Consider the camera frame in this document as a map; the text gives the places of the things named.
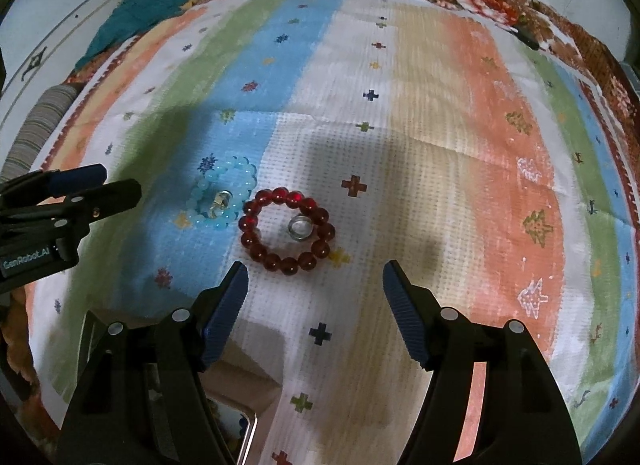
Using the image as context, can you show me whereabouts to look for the dark red bead bracelet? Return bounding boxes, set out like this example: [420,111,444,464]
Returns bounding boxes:
[237,186,336,277]

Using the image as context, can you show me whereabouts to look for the grey striped pillow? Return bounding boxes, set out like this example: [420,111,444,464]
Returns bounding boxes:
[1,82,84,183]

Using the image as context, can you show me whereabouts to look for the striped colourful woven mat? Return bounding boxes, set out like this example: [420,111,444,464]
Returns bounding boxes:
[28,0,639,464]

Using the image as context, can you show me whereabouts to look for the small ring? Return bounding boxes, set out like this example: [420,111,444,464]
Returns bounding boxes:
[207,188,234,220]

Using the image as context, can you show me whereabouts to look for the person's left hand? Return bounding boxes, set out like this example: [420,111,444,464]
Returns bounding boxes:
[1,287,39,386]

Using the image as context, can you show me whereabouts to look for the small dark object on bed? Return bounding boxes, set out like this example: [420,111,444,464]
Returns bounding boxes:
[514,24,540,51]

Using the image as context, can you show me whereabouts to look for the light blue bead bracelet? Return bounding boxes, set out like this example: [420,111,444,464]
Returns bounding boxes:
[185,156,260,231]

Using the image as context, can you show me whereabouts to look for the silver ring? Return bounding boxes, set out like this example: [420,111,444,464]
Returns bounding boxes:
[286,213,316,242]

